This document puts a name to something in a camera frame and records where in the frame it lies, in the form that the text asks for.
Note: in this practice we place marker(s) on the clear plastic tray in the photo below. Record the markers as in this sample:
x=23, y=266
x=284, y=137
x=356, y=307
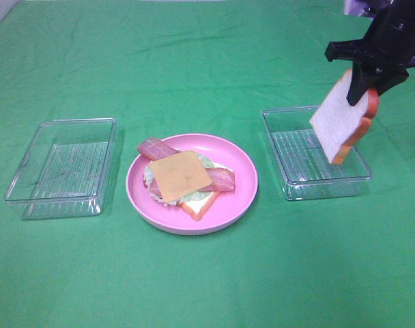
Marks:
x=299, y=163
x=65, y=171

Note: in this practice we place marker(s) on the yellow cheese slice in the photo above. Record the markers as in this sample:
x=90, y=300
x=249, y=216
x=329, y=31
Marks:
x=178, y=175

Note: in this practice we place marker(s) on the pink round plate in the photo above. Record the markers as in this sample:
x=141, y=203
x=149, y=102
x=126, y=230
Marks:
x=227, y=207

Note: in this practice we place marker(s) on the left clear plastic tray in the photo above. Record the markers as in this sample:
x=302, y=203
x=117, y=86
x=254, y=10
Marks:
x=65, y=171

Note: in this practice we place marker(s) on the toast bread slice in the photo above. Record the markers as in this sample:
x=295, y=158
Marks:
x=197, y=203
x=338, y=125

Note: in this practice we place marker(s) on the right clear plastic tray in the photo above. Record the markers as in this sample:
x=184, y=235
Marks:
x=299, y=163

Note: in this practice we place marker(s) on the green tablecloth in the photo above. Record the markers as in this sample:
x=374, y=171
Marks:
x=165, y=68

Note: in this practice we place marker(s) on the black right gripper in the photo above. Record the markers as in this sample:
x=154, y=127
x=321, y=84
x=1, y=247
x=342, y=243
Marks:
x=389, y=43

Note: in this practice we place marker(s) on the green lettuce leaf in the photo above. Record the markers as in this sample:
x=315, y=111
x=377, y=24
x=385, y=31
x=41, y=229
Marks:
x=178, y=178

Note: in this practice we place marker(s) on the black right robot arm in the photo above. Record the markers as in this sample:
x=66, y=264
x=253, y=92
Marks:
x=381, y=58

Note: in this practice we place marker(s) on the bacon strip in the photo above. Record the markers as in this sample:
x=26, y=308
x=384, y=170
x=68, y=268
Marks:
x=155, y=149
x=223, y=179

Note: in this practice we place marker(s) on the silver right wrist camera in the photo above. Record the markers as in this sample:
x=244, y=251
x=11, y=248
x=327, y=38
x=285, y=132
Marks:
x=365, y=8

